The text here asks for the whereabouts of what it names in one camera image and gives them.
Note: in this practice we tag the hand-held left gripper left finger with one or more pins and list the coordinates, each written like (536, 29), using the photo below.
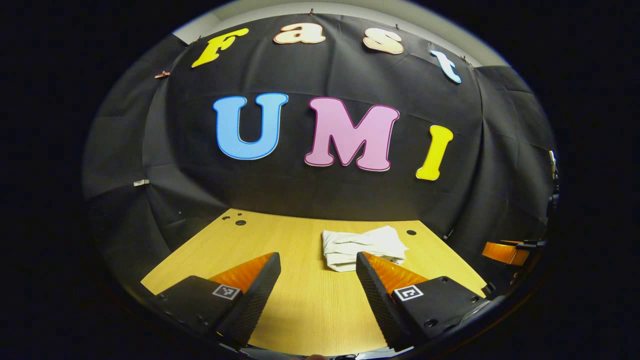
(257, 297)

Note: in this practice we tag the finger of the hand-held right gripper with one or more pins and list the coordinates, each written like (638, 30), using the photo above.
(502, 252)

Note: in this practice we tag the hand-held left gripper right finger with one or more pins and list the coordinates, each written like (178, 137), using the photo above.
(375, 300)

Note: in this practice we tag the white jeans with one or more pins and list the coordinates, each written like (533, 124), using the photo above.
(360, 245)

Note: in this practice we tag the black backdrop cloth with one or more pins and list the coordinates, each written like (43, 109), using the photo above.
(310, 195)

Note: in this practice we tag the silver metal clip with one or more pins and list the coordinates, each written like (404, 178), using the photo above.
(141, 182)

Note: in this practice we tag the red clip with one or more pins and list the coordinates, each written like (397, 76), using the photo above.
(162, 74)

